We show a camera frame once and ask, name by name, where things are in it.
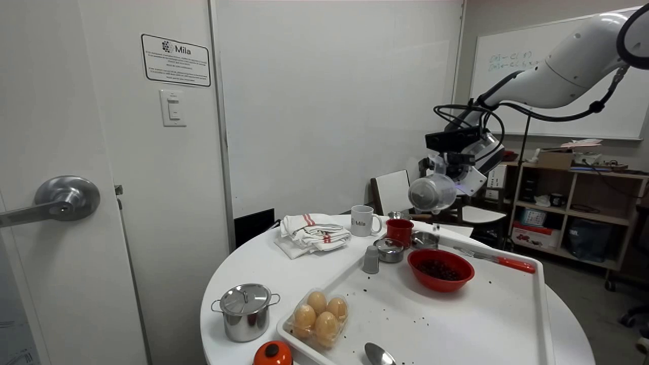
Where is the brown cardboard box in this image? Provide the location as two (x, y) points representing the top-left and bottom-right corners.
(532, 146), (578, 172)

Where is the small flat lidded steel dish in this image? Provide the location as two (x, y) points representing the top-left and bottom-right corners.
(370, 236), (408, 265)

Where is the silver door lever handle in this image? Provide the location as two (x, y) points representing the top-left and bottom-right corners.
(0, 172), (104, 230)

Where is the red bowl with beans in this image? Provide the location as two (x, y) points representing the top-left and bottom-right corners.
(405, 248), (478, 297)

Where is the small steel shaker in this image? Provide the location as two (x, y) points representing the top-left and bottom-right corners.
(361, 243), (383, 276)

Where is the white mug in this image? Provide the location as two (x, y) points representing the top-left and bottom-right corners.
(346, 202), (386, 240)

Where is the white whiteboard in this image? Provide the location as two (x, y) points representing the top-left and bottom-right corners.
(468, 11), (649, 144)

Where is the red mug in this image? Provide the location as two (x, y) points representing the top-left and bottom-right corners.
(383, 217), (415, 249)

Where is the white side table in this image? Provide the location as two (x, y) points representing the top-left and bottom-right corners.
(404, 204), (508, 230)

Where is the steel pot with lid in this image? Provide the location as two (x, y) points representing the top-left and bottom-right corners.
(209, 283), (283, 344)

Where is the red handled steel spoon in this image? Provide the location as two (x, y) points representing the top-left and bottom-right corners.
(362, 340), (401, 365)

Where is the white plastic tray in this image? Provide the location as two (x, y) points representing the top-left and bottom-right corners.
(275, 230), (555, 365)

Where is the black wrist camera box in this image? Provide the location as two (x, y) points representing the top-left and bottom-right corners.
(423, 126), (486, 155)

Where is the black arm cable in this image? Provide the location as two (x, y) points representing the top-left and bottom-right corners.
(432, 65), (631, 167)

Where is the black box at wall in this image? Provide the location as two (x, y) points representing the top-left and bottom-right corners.
(231, 207), (277, 251)

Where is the white red striped towel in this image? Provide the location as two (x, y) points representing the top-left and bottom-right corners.
(274, 211), (354, 262)

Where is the red handled steel fork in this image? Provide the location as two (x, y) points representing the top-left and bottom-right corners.
(451, 242), (539, 273)

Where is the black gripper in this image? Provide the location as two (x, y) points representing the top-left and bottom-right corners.
(415, 132), (507, 198)

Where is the white wall sign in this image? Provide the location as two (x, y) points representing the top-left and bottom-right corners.
(137, 33), (212, 90)

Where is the red handled steel knife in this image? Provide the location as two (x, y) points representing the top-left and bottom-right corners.
(472, 249), (539, 276)

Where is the white leaning panel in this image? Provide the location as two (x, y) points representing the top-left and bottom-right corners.
(373, 169), (415, 220)

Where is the wooden shelf unit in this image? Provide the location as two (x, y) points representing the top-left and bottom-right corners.
(508, 160), (649, 273)

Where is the white light switch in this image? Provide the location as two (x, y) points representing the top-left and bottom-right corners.
(158, 87), (189, 129)

